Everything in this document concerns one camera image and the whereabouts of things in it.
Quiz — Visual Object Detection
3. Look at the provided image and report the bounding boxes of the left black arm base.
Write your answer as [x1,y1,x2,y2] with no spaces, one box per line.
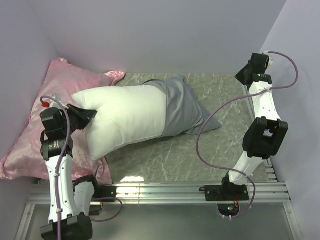
[89,185,117,216]

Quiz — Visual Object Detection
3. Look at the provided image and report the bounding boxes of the pink satin rose pillow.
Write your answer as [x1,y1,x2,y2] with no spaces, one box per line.
[0,58,126,185]

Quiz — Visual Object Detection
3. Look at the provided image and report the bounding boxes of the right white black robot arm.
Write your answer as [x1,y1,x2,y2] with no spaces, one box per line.
[220,53,289,200]

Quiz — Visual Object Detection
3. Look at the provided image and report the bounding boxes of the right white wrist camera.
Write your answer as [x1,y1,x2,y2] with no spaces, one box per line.
[262,51,274,68]

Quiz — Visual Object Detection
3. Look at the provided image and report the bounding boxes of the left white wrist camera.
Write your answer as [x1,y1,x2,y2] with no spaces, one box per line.
[40,93,66,109]

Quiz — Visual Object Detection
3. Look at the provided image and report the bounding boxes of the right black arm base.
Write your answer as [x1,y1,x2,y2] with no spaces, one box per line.
[199,184,249,219]

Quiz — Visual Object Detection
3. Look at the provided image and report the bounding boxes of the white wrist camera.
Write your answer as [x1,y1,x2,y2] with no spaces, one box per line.
[262,51,274,68]
[40,93,66,109]

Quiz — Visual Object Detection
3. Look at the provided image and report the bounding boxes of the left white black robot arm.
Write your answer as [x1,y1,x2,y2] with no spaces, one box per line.
[40,104,101,240]

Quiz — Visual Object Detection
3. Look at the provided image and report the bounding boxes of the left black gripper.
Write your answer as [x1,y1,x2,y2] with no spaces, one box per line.
[60,103,96,135]

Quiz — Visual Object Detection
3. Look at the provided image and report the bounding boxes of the grey satin pillowcase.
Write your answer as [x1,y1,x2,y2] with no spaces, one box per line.
[143,75,211,137]

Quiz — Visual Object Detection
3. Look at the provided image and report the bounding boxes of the white pillow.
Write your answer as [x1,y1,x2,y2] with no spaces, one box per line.
[72,85,167,161]

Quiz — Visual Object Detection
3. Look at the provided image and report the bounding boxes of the aluminium mounting rail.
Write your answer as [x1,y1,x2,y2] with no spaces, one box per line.
[15,182,291,240]

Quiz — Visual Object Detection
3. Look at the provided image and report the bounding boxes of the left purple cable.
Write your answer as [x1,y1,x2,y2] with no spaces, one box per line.
[39,96,123,240]

